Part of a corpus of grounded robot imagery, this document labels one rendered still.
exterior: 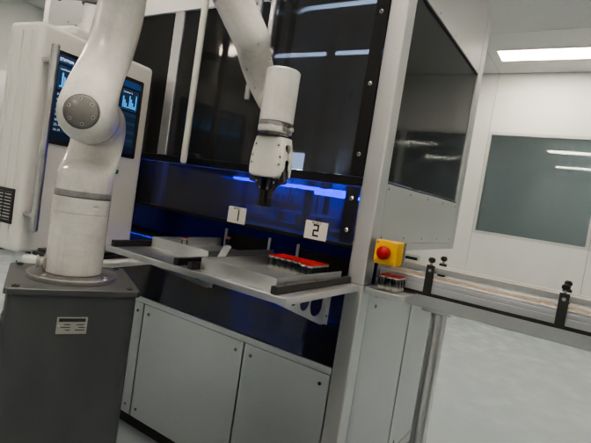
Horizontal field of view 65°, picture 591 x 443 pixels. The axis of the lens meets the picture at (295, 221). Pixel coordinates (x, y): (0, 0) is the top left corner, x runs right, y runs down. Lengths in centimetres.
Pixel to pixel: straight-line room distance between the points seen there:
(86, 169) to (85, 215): 10
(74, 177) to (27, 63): 75
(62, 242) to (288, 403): 92
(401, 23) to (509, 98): 473
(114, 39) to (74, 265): 49
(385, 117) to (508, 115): 474
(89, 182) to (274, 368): 90
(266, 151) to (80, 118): 41
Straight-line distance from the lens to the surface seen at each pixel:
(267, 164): 112
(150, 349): 208
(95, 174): 111
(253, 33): 114
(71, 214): 111
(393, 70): 149
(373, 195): 143
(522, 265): 595
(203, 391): 190
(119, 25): 115
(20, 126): 177
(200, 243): 177
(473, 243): 603
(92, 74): 110
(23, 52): 182
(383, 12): 157
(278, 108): 112
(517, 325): 144
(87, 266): 113
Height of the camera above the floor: 112
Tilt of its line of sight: 3 degrees down
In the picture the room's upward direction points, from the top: 9 degrees clockwise
